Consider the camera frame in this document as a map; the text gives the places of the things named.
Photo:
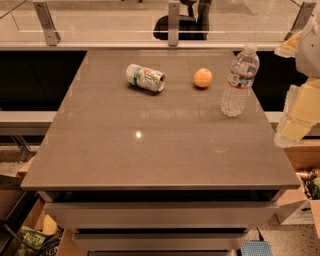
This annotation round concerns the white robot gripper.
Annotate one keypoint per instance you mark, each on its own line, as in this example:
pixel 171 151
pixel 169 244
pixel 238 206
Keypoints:
pixel 310 53

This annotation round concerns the clear plastic water bottle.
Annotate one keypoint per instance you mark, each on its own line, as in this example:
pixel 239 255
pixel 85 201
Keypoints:
pixel 241 76

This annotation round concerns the orange fruit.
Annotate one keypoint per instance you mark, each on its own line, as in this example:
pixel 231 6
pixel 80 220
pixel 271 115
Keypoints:
pixel 202 78

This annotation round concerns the black office chair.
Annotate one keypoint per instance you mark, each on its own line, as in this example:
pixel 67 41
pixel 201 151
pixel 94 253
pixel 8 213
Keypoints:
pixel 190 27

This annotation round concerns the cardboard box right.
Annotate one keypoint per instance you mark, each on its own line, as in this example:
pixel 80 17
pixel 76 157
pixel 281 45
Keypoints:
pixel 297 206

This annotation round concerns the cardboard box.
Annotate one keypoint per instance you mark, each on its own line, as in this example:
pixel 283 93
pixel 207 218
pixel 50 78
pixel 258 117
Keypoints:
pixel 59 244
pixel 297 206

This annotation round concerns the grey drawer cabinet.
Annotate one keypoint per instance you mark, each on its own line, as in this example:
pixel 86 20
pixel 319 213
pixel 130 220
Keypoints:
pixel 134 172

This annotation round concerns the white green soda can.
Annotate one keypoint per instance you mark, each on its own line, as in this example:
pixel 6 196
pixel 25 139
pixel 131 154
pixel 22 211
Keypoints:
pixel 145 78

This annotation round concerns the blue perforated basket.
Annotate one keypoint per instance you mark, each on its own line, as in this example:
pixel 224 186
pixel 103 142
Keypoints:
pixel 256 248

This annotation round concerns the glass railing with metal posts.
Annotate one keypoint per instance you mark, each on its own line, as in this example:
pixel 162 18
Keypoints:
pixel 151 23

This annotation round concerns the yellow item in box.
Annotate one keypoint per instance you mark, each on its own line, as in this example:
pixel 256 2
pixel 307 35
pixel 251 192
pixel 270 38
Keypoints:
pixel 50 227

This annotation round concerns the cardboard box left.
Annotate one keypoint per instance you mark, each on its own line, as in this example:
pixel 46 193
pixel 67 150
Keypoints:
pixel 59 244

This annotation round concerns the green snack bag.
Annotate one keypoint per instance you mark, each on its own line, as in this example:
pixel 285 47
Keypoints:
pixel 32 242

